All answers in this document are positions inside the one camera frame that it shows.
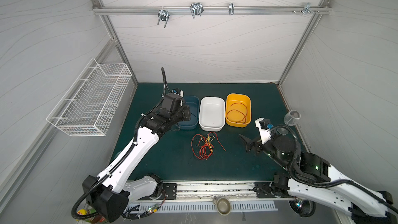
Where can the sauce bottle yellow cap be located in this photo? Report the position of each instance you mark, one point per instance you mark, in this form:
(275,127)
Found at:
(98,219)

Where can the clear wine glass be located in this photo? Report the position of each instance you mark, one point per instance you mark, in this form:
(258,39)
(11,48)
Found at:
(290,119)

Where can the small metal bracket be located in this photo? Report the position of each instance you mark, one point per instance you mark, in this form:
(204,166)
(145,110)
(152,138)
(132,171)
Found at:
(231,9)

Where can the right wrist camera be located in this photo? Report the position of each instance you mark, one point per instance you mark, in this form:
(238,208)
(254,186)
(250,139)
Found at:
(264,126)

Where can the aluminium crossbar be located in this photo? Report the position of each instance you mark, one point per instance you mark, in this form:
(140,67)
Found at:
(208,10)

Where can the white wire basket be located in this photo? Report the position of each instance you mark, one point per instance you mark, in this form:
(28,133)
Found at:
(89,105)

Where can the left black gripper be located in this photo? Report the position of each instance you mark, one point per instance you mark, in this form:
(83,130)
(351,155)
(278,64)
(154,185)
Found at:
(185,116)

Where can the blue plastic bin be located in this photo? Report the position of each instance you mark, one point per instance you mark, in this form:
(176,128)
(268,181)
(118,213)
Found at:
(194,104)

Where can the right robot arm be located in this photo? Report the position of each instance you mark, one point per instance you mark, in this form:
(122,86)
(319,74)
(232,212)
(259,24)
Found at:
(309,180)

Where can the metal U-bolt hook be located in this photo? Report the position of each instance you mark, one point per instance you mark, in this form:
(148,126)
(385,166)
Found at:
(196,9)

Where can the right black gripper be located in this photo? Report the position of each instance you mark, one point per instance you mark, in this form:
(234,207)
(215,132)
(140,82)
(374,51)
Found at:
(254,144)

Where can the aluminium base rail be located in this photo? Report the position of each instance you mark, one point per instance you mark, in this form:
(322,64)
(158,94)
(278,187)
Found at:
(201,197)

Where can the metal clamp hook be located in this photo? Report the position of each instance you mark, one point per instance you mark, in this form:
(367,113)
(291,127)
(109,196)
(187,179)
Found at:
(163,16)

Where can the yellow plastic bin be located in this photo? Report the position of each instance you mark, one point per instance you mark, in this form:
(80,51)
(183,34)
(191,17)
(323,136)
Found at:
(238,110)

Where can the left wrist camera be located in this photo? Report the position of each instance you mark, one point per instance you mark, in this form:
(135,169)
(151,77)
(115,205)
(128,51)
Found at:
(180,94)

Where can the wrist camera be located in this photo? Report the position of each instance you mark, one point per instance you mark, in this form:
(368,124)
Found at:
(264,126)
(180,94)

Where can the right metal clamp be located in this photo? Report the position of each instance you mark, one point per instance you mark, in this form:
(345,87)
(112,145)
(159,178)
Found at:
(306,10)

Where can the olive round cup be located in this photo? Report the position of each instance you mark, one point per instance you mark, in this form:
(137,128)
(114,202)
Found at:
(223,205)

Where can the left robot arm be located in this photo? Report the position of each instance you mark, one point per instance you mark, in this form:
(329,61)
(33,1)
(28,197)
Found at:
(109,193)

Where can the white plastic bin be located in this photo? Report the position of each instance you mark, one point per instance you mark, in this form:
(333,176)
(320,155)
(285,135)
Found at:
(212,114)

